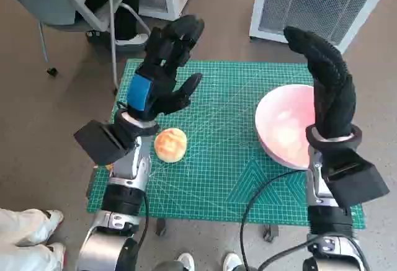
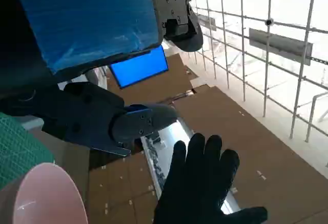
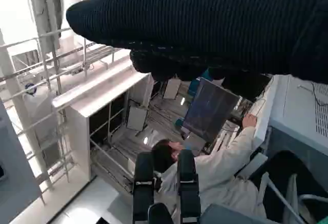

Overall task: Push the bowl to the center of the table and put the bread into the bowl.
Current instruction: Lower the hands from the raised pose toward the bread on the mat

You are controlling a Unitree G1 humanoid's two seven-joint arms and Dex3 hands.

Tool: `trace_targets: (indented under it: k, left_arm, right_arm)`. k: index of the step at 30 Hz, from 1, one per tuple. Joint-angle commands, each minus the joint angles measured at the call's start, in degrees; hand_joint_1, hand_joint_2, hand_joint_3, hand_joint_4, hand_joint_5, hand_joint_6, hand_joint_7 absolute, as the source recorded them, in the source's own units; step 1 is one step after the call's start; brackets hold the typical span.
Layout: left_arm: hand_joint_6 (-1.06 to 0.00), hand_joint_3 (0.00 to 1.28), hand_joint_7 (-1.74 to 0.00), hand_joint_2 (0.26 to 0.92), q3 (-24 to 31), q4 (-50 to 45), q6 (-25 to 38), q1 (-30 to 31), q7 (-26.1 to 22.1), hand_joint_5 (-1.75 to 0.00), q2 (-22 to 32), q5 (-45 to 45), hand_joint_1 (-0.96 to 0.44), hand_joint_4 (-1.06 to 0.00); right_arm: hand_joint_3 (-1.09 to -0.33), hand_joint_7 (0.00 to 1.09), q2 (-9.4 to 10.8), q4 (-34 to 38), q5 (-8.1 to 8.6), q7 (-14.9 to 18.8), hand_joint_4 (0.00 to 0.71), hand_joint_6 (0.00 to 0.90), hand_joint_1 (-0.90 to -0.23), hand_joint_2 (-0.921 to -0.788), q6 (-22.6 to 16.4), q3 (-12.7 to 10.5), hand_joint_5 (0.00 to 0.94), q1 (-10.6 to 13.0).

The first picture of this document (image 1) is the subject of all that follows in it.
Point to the round toy bread bun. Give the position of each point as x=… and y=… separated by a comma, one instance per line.
x=170, y=145

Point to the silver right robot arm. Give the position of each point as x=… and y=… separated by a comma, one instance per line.
x=328, y=221

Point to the person's foot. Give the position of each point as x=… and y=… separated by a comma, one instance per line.
x=186, y=260
x=232, y=260

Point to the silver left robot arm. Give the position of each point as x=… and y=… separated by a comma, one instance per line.
x=124, y=196

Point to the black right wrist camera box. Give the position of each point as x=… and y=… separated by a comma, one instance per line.
x=356, y=178

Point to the long braided toy bread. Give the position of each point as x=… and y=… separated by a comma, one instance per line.
x=108, y=167

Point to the person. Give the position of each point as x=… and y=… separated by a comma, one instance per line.
x=124, y=23
x=21, y=237

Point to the large white vented unit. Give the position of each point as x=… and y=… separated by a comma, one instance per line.
x=313, y=7

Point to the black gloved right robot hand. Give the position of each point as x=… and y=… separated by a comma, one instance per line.
x=333, y=97

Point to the black table leg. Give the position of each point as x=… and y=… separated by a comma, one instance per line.
x=270, y=233
x=161, y=227

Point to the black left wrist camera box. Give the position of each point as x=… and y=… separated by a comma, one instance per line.
x=99, y=144

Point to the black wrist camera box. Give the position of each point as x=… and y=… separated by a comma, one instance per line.
x=99, y=144
x=356, y=178

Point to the pink bowl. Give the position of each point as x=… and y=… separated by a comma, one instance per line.
x=285, y=122

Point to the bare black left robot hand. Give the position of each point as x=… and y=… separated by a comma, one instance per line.
x=161, y=66

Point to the green cutting mat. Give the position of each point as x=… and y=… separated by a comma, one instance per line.
x=211, y=175

